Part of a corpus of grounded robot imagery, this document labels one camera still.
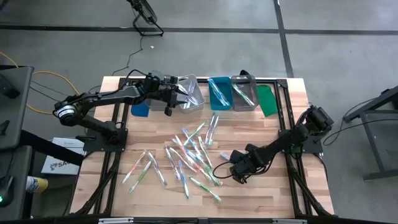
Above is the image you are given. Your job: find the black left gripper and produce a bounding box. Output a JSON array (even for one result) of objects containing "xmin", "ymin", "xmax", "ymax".
[{"xmin": 144, "ymin": 73, "xmax": 189, "ymax": 116}]

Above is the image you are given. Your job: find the green toothbrush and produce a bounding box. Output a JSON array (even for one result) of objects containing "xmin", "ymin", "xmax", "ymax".
[
  {"xmin": 182, "ymin": 120, "xmax": 207, "ymax": 147},
  {"xmin": 238, "ymin": 86, "xmax": 256, "ymax": 107},
  {"xmin": 197, "ymin": 135, "xmax": 215, "ymax": 170},
  {"xmin": 233, "ymin": 82, "xmax": 256, "ymax": 107},
  {"xmin": 128, "ymin": 160, "xmax": 153, "ymax": 194},
  {"xmin": 208, "ymin": 113, "xmax": 221, "ymax": 146},
  {"xmin": 188, "ymin": 175, "xmax": 223, "ymax": 203},
  {"xmin": 198, "ymin": 157, "xmax": 223, "ymax": 187}
]

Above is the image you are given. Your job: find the orange toothbrush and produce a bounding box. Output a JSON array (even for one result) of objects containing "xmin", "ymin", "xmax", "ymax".
[
  {"xmin": 185, "ymin": 154, "xmax": 215, "ymax": 182},
  {"xmin": 172, "ymin": 134, "xmax": 192, "ymax": 157},
  {"xmin": 122, "ymin": 151, "xmax": 146, "ymax": 184},
  {"xmin": 169, "ymin": 146, "xmax": 199, "ymax": 174}
]

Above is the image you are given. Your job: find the white plastic bin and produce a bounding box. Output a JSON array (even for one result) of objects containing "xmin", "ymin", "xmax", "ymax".
[{"xmin": 172, "ymin": 73, "xmax": 206, "ymax": 114}]

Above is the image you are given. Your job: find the smoky transparent plastic bin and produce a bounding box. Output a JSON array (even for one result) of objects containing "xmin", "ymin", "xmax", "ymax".
[
  {"xmin": 230, "ymin": 74, "xmax": 259, "ymax": 113},
  {"xmin": 145, "ymin": 73, "xmax": 174, "ymax": 112}
]

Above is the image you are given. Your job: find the blue plastic lid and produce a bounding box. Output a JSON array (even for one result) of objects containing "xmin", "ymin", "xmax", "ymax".
[{"xmin": 131, "ymin": 101, "xmax": 150, "ymax": 118}]

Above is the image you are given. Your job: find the teal plastic bin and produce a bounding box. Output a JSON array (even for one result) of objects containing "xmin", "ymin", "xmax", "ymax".
[{"xmin": 207, "ymin": 76, "xmax": 234, "ymax": 111}]

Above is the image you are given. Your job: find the green plastic lid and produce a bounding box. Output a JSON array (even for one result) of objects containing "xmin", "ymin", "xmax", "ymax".
[{"xmin": 256, "ymin": 84, "xmax": 279, "ymax": 118}]

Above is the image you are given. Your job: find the black floor fan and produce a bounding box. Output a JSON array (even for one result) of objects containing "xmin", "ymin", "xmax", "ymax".
[{"xmin": 126, "ymin": 0, "xmax": 165, "ymax": 37}]

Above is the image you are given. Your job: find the white cardboard box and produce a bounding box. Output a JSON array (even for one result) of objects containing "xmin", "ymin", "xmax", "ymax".
[{"xmin": 40, "ymin": 136, "xmax": 88, "ymax": 175}]

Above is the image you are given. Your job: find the black diagonal beam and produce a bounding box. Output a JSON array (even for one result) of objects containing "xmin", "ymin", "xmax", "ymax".
[{"xmin": 19, "ymin": 129, "xmax": 85, "ymax": 167}]

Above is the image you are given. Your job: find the black metal desk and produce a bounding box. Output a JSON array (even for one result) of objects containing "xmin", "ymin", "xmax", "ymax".
[{"xmin": 343, "ymin": 85, "xmax": 398, "ymax": 181}]

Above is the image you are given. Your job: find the grey desk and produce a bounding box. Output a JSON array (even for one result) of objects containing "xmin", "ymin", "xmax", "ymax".
[
  {"xmin": 0, "ymin": 145, "xmax": 34, "ymax": 222},
  {"xmin": 0, "ymin": 65, "xmax": 34, "ymax": 151}
]

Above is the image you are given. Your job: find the yellow spray can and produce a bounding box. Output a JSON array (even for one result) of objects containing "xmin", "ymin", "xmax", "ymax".
[{"xmin": 25, "ymin": 175, "xmax": 49, "ymax": 194}]

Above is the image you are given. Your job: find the black computer mouse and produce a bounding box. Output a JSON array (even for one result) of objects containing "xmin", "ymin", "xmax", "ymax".
[{"xmin": 0, "ymin": 175, "xmax": 15, "ymax": 208}]

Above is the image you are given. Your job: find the black right camera cable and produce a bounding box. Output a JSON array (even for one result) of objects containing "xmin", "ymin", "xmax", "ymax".
[{"xmin": 212, "ymin": 159, "xmax": 239, "ymax": 180}]

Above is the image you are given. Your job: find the black camera cable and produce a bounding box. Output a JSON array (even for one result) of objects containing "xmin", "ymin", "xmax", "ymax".
[
  {"xmin": 123, "ymin": 68, "xmax": 152, "ymax": 88},
  {"xmin": 212, "ymin": 159, "xmax": 239, "ymax": 180}
]

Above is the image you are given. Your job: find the black left camera cable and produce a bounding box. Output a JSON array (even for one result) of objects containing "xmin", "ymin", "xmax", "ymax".
[{"xmin": 123, "ymin": 68, "xmax": 152, "ymax": 88}]

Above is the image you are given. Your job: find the black floor cable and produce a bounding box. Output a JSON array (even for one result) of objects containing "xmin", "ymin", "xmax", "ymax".
[{"xmin": 111, "ymin": 30, "xmax": 145, "ymax": 77}]

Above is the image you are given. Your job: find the silver metal bracket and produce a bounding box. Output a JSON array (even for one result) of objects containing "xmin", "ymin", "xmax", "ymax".
[
  {"xmin": 272, "ymin": 218, "xmax": 308, "ymax": 224},
  {"xmin": 98, "ymin": 217, "xmax": 135, "ymax": 224}
]

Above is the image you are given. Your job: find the yellow extension cord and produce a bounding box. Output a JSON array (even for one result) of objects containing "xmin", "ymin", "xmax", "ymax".
[{"xmin": 0, "ymin": 51, "xmax": 80, "ymax": 115}]

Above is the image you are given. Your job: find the black power cable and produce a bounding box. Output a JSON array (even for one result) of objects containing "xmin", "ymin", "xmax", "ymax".
[{"xmin": 322, "ymin": 118, "xmax": 398, "ymax": 147}]

